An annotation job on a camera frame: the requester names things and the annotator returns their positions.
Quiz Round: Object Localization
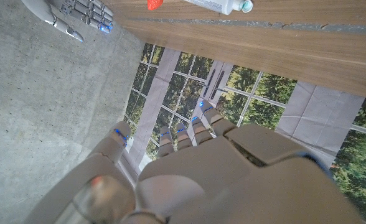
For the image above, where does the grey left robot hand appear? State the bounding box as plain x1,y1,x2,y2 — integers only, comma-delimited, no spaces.
24,99,366,224

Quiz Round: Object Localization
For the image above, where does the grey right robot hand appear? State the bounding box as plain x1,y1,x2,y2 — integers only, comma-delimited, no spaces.
21,0,115,43

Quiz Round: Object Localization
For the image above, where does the white toothpaste tube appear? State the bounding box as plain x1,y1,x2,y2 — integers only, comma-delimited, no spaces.
184,0,254,16

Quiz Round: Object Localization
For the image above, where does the red toy strawberry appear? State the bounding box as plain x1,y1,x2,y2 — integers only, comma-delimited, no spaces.
147,0,164,11

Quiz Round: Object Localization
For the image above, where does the printed window backdrop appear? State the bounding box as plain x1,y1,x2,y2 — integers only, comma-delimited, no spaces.
122,42,366,224

